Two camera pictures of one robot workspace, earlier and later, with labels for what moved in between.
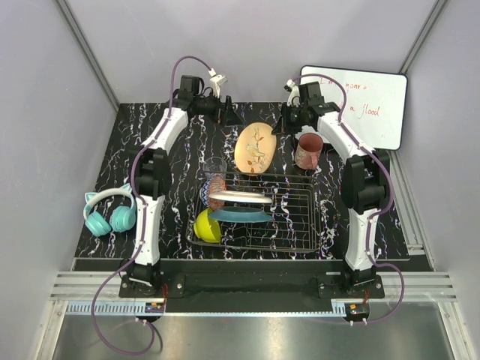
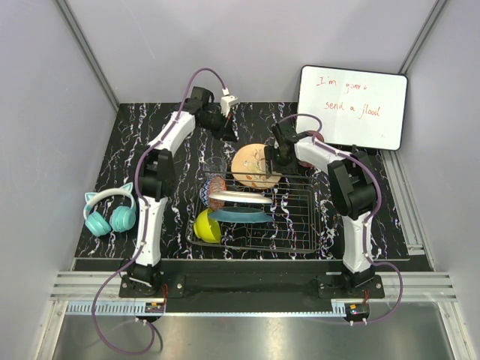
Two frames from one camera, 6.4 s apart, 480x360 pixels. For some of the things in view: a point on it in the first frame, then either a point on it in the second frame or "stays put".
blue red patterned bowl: [216, 182] stays put
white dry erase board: [374, 105] stays put
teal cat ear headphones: [120, 219] stays put
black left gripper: [231, 118] -> [225, 130]
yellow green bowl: [206, 228] stays put
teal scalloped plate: [241, 214] stays put
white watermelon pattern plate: [241, 196] stays put
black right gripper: [282, 126] -> [269, 155]
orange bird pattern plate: [255, 148] -> [248, 168]
